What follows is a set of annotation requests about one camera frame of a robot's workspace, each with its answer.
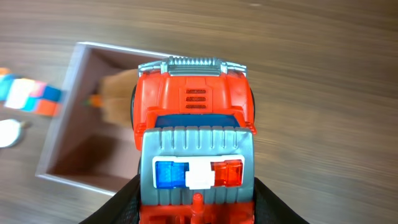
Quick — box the multicolour puzzle cube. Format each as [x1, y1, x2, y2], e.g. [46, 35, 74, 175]
[1, 67, 63, 117]

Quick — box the pink open cardboard box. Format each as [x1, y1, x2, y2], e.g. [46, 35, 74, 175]
[36, 42, 166, 196]

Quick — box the white pig rattle drum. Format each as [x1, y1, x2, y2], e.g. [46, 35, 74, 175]
[1, 119, 32, 148]

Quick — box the brown plush toy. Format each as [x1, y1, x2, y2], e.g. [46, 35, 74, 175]
[85, 69, 138, 128]

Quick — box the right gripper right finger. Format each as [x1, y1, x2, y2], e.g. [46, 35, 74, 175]
[253, 177, 309, 224]

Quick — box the red toy fire truck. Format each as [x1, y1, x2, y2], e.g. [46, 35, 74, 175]
[131, 56, 256, 223]

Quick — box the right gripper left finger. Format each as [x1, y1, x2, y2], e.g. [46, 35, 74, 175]
[79, 174, 141, 224]

